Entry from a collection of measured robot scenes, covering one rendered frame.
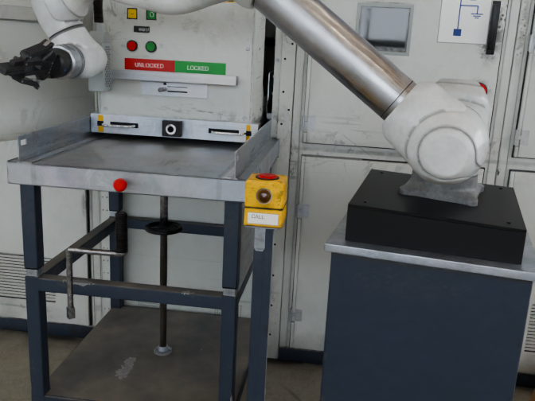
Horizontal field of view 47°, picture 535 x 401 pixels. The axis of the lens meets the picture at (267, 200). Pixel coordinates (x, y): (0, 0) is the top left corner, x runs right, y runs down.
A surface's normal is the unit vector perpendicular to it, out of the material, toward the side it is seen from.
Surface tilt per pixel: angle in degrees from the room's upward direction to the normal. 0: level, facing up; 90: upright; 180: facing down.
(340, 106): 90
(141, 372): 0
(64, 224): 90
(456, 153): 96
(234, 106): 90
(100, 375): 0
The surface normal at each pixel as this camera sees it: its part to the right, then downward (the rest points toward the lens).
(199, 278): -0.13, 0.25
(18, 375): 0.05, -0.97
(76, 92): 0.86, 0.17
